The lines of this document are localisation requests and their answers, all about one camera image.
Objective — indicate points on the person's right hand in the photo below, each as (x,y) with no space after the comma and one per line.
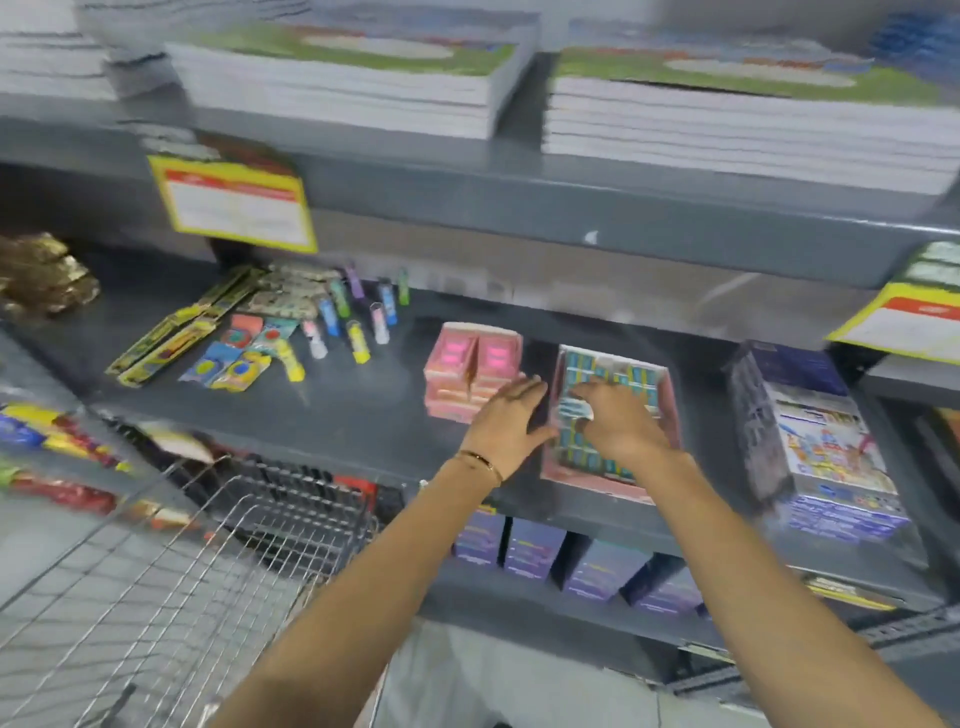
(626,427)

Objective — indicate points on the person's left hand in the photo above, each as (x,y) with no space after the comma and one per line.
(504,431)

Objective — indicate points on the person's left thumb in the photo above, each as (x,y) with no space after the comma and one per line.
(543,436)

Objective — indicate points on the person's right fingers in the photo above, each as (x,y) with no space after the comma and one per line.
(586,397)

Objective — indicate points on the small white eraser packet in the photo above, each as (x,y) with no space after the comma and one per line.
(574,409)

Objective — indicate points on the person's left forearm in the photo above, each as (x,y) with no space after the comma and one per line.
(360,600)

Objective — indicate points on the person's right forearm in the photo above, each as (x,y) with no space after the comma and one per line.
(765,600)

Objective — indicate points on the pink tray of blue erasers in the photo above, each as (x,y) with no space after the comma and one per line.
(577,450)

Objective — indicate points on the stack of pink boxes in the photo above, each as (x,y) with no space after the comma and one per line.
(469,367)

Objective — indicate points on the purple box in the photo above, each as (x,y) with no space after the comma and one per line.
(478,536)
(667,592)
(534,549)
(600,571)

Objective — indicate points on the group of coloured glue sticks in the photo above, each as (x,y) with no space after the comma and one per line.
(352,315)

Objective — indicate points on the blue printed cardboard box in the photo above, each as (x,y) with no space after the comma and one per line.
(817,442)

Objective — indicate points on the grey metal shelf unit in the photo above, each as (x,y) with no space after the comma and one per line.
(450,195)

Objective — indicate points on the pile of colourful blister packs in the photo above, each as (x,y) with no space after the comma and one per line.
(236,352)

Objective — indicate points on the stack of green cover notebooks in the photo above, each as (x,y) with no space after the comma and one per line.
(352,82)
(750,120)

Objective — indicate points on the flat yellow packet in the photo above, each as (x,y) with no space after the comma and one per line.
(851,592)

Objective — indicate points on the yellow price label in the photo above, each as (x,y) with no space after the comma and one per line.
(907,322)
(234,204)

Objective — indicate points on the yellow pencil pack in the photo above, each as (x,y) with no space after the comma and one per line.
(180,319)
(169,352)

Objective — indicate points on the row of colourful snack packets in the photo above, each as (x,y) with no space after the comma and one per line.
(67,465)

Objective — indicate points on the crumpled gold foil item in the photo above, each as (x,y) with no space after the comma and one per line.
(41,274)

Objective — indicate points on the stack of white notebooks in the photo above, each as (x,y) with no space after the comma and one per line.
(52,56)

